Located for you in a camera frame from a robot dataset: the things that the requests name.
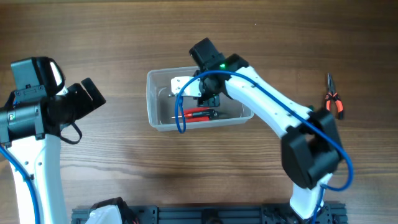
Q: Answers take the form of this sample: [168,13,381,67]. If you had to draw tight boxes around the black red screwdriver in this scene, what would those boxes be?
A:
[170,108,220,121]

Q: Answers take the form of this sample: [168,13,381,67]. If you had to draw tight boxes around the red handled snips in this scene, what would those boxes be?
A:
[179,106,231,124]

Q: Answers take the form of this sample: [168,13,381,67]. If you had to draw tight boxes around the clear plastic storage container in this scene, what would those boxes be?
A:
[146,67,254,131]

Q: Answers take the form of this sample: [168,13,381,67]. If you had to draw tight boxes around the orange black needle-nose pliers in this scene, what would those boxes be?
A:
[324,73,344,120]

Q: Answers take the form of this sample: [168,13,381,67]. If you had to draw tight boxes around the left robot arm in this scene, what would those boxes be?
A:
[1,57,106,223]

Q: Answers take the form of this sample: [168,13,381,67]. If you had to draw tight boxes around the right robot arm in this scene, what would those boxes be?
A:
[189,38,353,223]

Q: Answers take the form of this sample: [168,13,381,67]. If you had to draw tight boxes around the left blue cable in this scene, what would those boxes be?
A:
[0,144,41,224]

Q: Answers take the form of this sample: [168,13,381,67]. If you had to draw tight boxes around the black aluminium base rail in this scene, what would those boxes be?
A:
[71,202,348,224]

